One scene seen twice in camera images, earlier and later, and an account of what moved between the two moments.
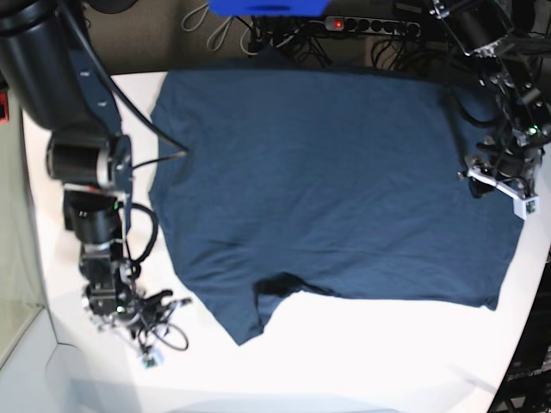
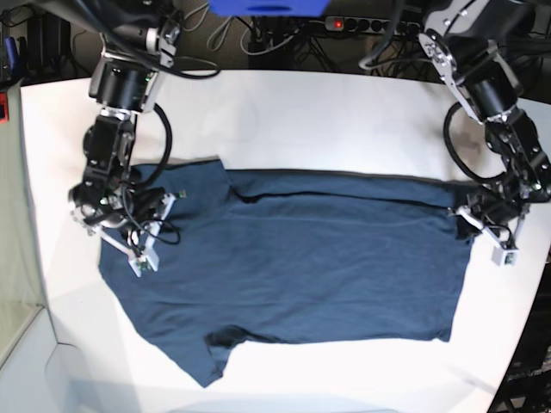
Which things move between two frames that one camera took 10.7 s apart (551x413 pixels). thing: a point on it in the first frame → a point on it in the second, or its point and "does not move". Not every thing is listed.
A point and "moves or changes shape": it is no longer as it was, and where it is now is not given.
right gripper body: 513,174 → 505,252
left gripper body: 148,318 → 145,258
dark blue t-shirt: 349,175 moves or changes shape
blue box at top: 269,8 does not move
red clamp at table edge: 4,112 does not move
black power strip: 373,25 does not move
